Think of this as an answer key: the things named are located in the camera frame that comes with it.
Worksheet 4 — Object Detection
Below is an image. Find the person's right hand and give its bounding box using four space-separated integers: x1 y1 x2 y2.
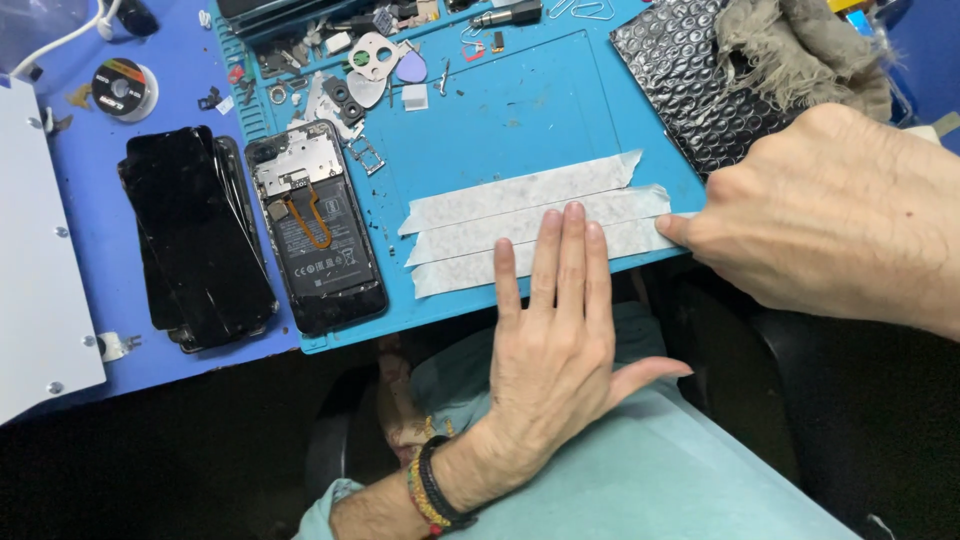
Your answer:
654 102 960 342

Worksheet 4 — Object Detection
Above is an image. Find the person's left hand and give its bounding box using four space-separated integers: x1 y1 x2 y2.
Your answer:
453 201 695 515

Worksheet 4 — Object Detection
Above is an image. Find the white tape strip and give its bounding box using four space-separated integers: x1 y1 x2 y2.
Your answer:
411 212 700 300
397 149 645 237
404 184 672 269

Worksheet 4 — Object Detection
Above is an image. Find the black bubble wrap bag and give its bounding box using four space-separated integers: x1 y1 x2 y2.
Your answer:
609 0 819 181

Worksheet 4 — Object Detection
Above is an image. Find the blue silicone repair mat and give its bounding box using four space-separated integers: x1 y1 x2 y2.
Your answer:
208 0 710 355

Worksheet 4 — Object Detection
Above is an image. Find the beige frayed cloth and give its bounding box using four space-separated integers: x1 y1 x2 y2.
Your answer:
712 0 894 123

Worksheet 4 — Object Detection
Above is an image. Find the teal shirt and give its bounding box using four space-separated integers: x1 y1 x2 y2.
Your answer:
292 300 864 540

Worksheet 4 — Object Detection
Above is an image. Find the black tool with metal tip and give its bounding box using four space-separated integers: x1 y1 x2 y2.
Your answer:
470 0 543 30

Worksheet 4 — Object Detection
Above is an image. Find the purple plastic pick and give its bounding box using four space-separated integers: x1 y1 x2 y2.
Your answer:
394 51 429 84

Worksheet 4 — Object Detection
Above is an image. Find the metal sim tray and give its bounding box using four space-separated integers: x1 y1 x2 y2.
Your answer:
346 135 386 177

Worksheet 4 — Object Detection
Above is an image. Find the patterned fabric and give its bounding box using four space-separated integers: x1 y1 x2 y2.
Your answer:
377 336 455 468

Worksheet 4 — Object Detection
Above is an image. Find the grey plastic pick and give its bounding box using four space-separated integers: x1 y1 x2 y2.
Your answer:
346 71 388 110

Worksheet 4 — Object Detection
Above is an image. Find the opened smartphone with exposed battery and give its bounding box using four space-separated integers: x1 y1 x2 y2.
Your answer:
245 120 389 336

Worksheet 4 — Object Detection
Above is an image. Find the heap of small phone parts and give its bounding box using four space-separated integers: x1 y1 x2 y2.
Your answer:
255 0 444 80

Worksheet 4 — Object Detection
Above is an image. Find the stack of black phone screens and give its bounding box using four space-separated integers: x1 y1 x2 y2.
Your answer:
117 126 280 354

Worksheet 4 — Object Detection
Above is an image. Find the black cylindrical object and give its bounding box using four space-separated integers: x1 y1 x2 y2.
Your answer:
105 0 160 37

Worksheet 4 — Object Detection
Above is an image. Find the white metal device housing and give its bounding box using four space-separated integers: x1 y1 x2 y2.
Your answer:
0 75 108 425

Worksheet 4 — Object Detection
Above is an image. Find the black cord bracelet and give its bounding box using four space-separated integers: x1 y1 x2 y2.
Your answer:
416 435 479 532

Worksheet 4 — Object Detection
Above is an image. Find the beige camera lens frame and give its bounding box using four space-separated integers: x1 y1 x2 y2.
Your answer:
348 31 401 82

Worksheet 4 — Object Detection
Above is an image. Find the black camera bezel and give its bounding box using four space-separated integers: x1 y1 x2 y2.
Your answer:
322 75 366 127

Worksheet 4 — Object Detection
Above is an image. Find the yellow red beaded bracelet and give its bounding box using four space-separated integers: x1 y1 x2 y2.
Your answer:
407 457 451 538

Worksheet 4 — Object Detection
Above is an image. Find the solder wire spool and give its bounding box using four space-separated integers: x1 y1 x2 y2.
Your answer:
91 57 159 123

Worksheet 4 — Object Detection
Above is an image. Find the small white bracket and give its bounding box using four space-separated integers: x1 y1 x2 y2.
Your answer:
96 332 142 363

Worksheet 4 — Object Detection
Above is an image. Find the white cable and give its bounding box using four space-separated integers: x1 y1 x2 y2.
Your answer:
7 0 125 80

